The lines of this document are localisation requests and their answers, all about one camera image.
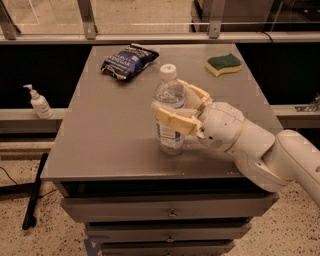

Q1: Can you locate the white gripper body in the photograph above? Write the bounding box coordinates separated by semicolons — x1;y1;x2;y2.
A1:
198;102;245;154

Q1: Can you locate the green and yellow sponge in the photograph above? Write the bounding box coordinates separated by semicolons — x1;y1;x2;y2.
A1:
206;53;242;77

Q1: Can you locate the white pump dispenser bottle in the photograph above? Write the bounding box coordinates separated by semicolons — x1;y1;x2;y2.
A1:
24;84;53;119

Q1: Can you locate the black bar on floor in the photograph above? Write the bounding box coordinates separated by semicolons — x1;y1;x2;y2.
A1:
22;153;48;230

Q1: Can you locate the black cable on floor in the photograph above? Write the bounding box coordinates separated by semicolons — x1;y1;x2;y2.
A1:
0;165;58;198

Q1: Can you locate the blue label plastic water bottle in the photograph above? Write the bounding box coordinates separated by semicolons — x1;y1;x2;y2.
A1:
154;64;186;155

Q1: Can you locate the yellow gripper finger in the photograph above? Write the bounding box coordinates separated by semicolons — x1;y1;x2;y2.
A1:
178;80;213;117
151;101;202;136

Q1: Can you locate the blue chip bag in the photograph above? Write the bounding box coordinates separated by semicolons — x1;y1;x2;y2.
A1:
100;43;159;80

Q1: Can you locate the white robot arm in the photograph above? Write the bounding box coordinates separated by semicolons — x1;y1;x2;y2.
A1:
151;80;320;206

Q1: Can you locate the grey drawer cabinet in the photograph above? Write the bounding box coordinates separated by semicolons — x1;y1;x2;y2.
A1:
42;46;277;256

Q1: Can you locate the grey metal window rail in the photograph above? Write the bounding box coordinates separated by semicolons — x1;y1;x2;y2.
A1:
0;0;320;45

